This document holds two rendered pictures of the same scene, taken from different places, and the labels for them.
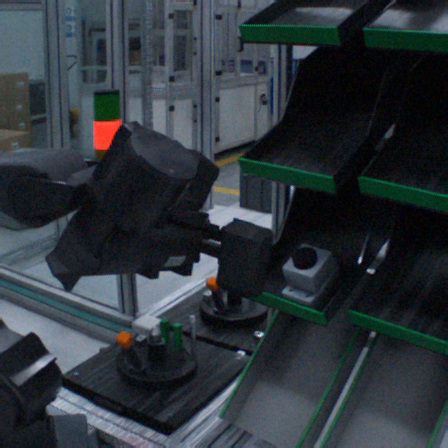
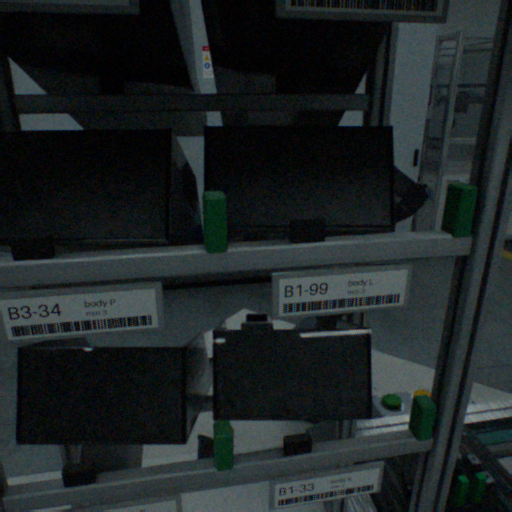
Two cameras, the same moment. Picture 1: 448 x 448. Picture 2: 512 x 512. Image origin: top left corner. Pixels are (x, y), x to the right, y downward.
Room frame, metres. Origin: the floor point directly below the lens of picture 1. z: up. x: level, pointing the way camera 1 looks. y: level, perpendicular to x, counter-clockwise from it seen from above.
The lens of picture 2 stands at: (1.03, -0.46, 1.55)
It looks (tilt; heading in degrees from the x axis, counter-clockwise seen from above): 22 degrees down; 137
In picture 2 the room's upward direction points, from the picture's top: straight up
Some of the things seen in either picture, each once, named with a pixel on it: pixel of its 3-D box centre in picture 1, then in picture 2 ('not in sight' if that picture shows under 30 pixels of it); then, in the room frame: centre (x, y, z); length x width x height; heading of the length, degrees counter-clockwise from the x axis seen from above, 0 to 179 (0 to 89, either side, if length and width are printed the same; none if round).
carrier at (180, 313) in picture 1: (234, 292); not in sight; (1.08, -0.03, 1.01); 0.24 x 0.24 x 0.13; 58
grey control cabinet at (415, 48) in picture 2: not in sight; (365, 145); (-1.18, 2.87, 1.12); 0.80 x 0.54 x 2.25; 58
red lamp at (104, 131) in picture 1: (107, 133); not in sight; (1.06, 0.21, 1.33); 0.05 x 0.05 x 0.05
